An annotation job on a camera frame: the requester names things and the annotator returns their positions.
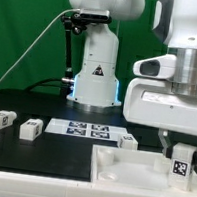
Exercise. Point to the white square table top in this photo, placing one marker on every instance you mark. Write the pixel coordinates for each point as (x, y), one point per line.
(135, 169)

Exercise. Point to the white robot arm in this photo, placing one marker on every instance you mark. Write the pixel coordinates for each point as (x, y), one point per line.
(108, 58)

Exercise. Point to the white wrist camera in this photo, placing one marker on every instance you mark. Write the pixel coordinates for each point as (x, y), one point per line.
(161, 67)

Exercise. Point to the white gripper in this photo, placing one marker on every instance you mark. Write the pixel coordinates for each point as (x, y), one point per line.
(152, 103)

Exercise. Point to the white tag sheet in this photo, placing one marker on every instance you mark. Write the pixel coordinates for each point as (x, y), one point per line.
(83, 129)

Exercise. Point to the black camera stand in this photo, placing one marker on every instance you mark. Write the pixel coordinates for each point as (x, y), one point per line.
(67, 80)

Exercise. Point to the rear depth camera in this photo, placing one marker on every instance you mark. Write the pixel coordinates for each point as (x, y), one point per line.
(94, 15)

